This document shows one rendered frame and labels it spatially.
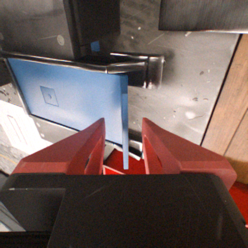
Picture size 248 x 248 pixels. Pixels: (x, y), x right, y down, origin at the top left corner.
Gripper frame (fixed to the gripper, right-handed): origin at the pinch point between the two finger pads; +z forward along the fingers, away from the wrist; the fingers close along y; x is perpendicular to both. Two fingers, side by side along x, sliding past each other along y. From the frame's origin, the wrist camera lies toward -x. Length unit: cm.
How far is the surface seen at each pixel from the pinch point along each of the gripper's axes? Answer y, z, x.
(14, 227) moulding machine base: 273, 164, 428
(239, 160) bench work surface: -15.1, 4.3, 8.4
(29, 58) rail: 8.9, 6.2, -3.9
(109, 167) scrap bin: 2.2, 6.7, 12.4
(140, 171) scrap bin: -2.5, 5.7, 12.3
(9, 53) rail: 11.5, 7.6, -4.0
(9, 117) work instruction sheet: 33.5, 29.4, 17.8
